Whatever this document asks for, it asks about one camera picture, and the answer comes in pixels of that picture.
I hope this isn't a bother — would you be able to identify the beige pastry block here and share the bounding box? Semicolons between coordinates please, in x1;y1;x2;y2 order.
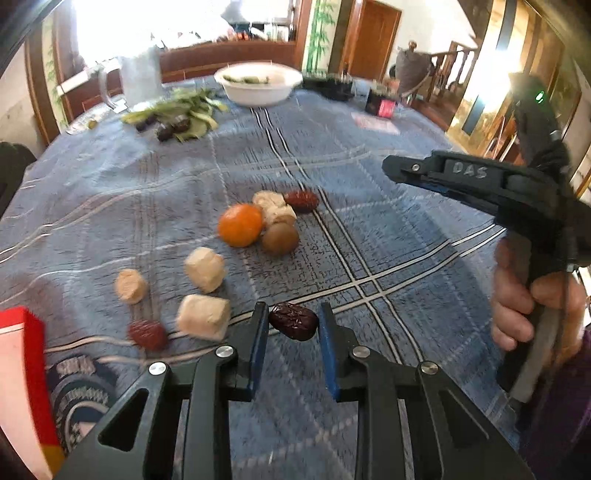
176;294;231;341
184;247;225;294

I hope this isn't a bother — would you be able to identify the round beige pastry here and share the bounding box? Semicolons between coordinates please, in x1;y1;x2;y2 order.
114;269;148;305

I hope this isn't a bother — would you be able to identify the dark red jujube date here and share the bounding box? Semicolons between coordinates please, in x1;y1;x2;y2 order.
269;302;318;342

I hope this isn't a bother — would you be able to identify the red shallow box lid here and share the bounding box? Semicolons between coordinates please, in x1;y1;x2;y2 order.
1;307;65;479

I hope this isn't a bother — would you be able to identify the orange tangerine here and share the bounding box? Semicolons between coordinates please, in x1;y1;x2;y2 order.
217;204;264;248

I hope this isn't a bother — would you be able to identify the beige pastry cube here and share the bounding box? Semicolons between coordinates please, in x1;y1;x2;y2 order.
252;190;287;210
263;205;297;228

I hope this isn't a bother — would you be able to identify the person right hand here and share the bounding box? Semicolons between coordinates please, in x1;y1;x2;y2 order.
491;238;587;365

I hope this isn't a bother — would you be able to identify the black red-label canister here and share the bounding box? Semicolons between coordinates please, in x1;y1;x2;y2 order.
365;84;398;120

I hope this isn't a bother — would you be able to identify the white paper leaflet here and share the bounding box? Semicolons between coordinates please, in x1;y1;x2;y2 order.
352;112;401;135

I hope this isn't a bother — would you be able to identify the black pot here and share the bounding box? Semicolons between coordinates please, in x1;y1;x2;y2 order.
301;72;355;102

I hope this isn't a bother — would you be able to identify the blue plaid tablecloth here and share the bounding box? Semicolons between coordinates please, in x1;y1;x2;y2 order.
1;90;530;479

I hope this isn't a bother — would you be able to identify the white bowl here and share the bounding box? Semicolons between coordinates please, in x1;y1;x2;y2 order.
213;62;304;107

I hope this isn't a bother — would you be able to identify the green vegetable leaves pile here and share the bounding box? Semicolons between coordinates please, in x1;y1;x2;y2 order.
121;88;229;143

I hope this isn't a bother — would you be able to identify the black sofa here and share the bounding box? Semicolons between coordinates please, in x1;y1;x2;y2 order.
0;142;36;217

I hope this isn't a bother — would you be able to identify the wooden cabinet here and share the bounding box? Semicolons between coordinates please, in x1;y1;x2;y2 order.
62;40;304;121

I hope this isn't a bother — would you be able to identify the clear glass mug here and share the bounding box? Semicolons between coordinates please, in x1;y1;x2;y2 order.
97;46;164;113

